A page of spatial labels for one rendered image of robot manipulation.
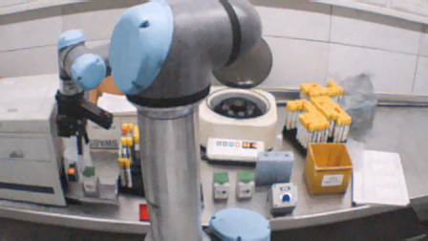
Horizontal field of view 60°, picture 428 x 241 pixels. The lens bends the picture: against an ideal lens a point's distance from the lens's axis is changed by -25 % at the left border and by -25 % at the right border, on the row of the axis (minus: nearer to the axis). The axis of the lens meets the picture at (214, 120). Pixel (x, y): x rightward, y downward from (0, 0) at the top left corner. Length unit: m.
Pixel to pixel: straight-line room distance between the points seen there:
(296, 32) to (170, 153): 1.16
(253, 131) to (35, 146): 0.69
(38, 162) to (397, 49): 1.51
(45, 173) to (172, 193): 0.61
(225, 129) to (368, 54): 0.75
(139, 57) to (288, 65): 1.26
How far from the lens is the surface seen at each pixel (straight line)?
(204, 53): 0.59
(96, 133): 1.45
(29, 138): 1.16
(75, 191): 1.27
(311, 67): 1.80
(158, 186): 0.67
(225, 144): 1.44
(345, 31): 1.79
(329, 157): 1.44
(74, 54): 0.97
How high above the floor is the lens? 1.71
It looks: 30 degrees down
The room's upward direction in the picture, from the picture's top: 3 degrees clockwise
